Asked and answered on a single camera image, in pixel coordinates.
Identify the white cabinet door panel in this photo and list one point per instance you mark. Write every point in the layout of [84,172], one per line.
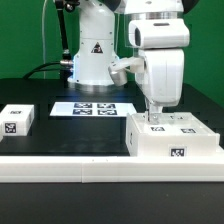
[186,123]
[158,124]

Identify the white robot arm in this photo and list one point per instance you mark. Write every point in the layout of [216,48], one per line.
[155,29]

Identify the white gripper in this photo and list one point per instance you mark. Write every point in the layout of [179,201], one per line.
[161,80]

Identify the white cabinet top block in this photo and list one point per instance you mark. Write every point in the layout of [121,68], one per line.
[16,119]

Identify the white L-shaped obstacle frame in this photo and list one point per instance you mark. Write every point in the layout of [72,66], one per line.
[16,169]

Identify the white base marker plate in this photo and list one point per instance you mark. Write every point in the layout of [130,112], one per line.
[90,109]

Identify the white cabinet body box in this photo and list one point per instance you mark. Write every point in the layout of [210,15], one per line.
[171,144]

